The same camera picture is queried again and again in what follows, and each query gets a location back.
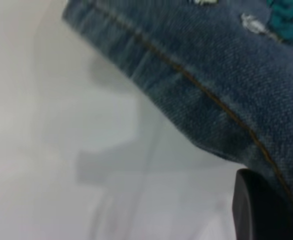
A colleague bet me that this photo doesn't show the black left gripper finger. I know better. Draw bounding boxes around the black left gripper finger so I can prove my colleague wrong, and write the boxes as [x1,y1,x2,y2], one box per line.
[231,168,293,240]

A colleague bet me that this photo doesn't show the blue denim shorts with print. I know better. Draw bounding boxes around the blue denim shorts with print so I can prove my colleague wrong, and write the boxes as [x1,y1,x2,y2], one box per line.
[61,0,293,216]

